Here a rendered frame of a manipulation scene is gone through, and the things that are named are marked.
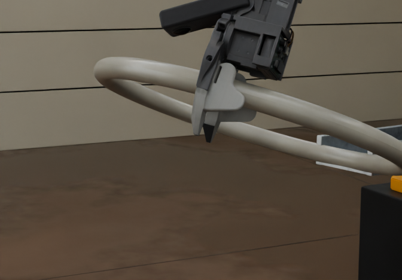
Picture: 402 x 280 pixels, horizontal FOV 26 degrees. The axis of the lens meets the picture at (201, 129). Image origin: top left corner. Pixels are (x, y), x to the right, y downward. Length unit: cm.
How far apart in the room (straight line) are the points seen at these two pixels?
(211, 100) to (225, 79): 3
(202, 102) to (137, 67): 13
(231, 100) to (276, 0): 14
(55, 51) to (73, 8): 40
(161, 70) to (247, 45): 12
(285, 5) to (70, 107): 663
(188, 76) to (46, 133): 657
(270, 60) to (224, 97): 7
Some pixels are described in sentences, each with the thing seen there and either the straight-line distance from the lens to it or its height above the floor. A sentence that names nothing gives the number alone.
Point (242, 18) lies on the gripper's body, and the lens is 105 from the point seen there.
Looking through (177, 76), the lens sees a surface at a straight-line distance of 108.
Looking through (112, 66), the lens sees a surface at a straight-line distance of 117.
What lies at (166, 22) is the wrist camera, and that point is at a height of 138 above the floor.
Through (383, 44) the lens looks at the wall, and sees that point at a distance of 905.
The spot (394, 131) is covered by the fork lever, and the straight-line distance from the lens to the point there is 163.
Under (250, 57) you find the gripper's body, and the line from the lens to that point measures 104.
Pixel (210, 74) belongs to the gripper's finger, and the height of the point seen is 132.
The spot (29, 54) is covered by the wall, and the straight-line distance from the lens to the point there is 750.
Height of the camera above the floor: 143
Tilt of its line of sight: 10 degrees down
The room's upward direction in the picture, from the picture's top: straight up
